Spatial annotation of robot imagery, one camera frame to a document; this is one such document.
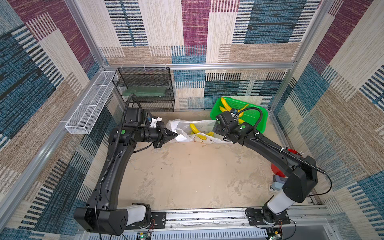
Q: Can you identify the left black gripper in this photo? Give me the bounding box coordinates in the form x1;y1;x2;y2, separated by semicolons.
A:
138;121;179;149

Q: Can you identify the yellow banana bunch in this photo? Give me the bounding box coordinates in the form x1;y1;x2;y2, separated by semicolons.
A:
214;97;253;124

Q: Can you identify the white plastic bag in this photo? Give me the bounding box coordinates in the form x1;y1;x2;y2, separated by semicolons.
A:
166;119;229;145

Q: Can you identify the single yellow banana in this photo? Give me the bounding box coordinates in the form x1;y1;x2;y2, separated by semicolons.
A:
190;124;214;141

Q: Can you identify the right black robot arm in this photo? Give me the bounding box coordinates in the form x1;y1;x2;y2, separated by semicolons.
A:
214;108;326;225

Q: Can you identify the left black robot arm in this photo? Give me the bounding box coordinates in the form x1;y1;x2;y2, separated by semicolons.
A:
74;94;177;236

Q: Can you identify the green plastic basket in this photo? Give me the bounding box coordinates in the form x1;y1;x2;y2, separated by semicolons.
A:
210;97;268;134

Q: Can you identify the green board on shelf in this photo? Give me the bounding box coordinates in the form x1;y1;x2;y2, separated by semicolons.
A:
122;87;167;97

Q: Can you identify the red pen cup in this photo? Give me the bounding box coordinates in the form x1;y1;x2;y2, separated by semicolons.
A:
271;149;304;178

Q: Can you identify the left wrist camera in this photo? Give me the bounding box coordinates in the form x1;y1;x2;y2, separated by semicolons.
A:
147;116;163;128

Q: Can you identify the black wire mesh shelf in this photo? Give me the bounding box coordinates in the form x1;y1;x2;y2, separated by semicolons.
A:
113;67;175;112

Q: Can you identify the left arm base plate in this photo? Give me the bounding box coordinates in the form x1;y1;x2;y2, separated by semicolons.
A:
126;212;167;230

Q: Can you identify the white wire mesh tray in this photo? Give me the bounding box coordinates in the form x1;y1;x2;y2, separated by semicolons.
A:
65;71;115;135

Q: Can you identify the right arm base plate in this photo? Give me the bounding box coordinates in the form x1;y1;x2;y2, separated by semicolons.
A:
245;208;291;227

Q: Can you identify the aluminium front rail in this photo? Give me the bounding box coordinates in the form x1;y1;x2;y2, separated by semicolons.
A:
77;205;334;240

